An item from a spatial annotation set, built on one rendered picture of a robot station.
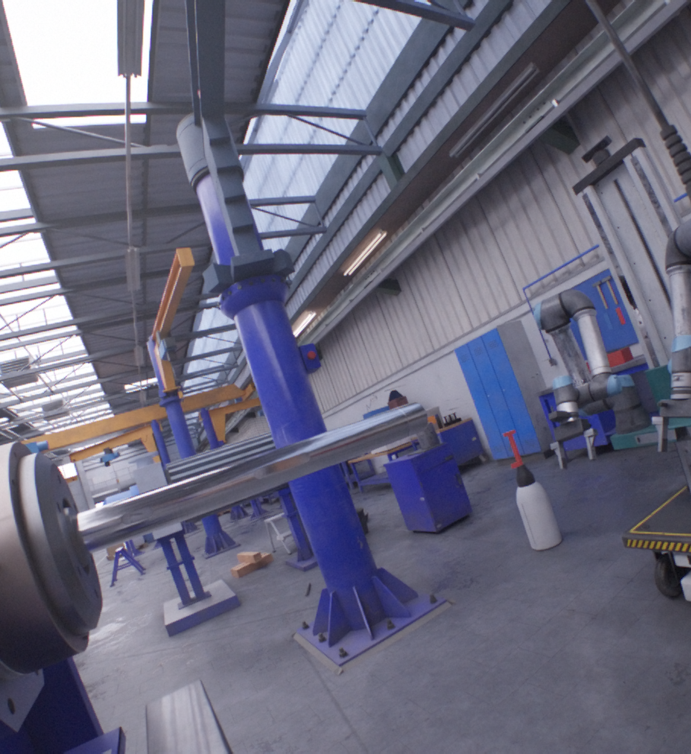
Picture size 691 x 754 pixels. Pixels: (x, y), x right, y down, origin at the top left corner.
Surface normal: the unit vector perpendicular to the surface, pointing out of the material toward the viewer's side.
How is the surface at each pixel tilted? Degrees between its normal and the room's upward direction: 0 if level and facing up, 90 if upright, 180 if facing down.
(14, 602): 108
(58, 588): 113
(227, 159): 90
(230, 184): 90
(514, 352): 90
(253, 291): 129
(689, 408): 67
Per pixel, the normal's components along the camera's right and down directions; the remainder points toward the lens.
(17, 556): 0.45, -0.25
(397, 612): -0.60, 0.15
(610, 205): -0.88, 0.29
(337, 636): 0.72, -0.31
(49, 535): 0.92, -0.39
